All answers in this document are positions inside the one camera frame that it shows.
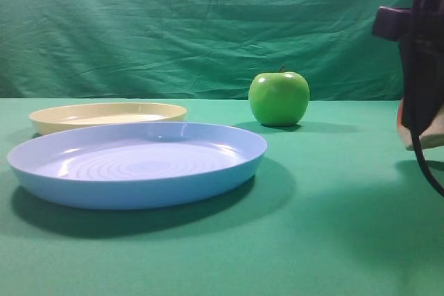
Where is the green table cloth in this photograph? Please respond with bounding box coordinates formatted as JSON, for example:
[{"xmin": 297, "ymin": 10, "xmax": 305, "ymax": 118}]
[{"xmin": 1, "ymin": 100, "xmax": 443, "ymax": 295}]

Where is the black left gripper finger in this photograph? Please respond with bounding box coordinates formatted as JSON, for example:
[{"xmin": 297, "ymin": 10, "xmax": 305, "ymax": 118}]
[{"xmin": 399, "ymin": 44, "xmax": 443, "ymax": 135}]

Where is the thick black cable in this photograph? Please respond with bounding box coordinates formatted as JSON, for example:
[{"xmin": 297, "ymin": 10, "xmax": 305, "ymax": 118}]
[{"xmin": 408, "ymin": 0, "xmax": 444, "ymax": 198}]

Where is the green apple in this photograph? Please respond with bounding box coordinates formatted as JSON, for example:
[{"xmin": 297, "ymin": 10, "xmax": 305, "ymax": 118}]
[{"xmin": 248, "ymin": 68, "xmax": 310, "ymax": 127}]

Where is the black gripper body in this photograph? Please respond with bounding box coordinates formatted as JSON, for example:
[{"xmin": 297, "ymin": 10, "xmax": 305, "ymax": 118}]
[{"xmin": 371, "ymin": 0, "xmax": 444, "ymax": 54}]

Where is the blue plastic plate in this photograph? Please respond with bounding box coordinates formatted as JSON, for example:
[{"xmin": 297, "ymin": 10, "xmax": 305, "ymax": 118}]
[{"xmin": 7, "ymin": 122, "xmax": 268, "ymax": 210}]

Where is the round red-yellow bread bun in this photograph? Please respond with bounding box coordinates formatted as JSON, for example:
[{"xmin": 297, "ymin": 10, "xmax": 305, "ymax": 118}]
[{"xmin": 396, "ymin": 99, "xmax": 444, "ymax": 151}]

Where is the yellow plastic plate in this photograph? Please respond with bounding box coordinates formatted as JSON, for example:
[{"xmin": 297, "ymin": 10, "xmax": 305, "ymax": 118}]
[{"xmin": 28, "ymin": 102, "xmax": 187, "ymax": 135}]

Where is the green backdrop cloth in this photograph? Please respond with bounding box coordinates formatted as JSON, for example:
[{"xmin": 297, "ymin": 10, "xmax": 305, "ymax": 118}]
[{"xmin": 1, "ymin": 0, "xmax": 412, "ymax": 100}]

